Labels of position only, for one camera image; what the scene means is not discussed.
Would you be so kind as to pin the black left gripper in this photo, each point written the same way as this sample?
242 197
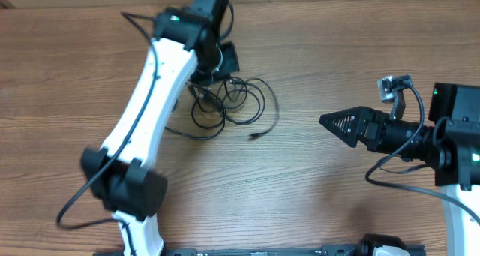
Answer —
232 66

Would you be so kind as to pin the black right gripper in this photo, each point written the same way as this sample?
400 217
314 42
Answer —
355 128

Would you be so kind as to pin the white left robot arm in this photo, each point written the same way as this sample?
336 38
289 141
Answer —
185 46

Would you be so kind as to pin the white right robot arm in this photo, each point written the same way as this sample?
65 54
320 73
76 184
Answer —
445 139

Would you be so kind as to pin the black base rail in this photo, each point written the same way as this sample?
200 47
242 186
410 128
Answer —
371 244

